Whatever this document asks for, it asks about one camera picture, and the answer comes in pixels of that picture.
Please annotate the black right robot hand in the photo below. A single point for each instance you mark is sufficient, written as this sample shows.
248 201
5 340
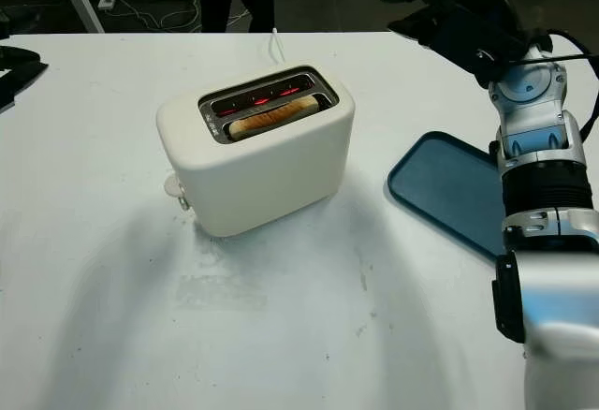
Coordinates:
421 21

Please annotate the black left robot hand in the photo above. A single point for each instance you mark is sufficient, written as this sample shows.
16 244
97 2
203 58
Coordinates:
14 87

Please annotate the browned toast slice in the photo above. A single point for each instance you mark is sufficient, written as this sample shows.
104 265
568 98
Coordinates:
276 115

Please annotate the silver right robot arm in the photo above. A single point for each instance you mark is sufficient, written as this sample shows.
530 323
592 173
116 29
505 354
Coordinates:
538 148

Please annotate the white toaster lever knob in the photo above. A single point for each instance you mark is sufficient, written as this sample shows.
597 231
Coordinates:
172 185

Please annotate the small metal toaster dial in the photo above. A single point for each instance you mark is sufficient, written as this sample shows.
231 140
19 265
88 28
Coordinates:
183 202

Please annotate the cream white two-slot toaster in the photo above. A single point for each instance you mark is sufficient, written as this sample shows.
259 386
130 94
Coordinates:
262 171

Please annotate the white power strip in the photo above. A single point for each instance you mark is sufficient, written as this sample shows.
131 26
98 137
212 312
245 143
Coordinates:
106 3

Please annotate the dark blue plastic tray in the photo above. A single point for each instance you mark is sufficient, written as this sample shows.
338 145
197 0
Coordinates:
444 190

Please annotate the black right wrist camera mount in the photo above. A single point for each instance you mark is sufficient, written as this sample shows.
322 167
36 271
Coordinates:
472 45

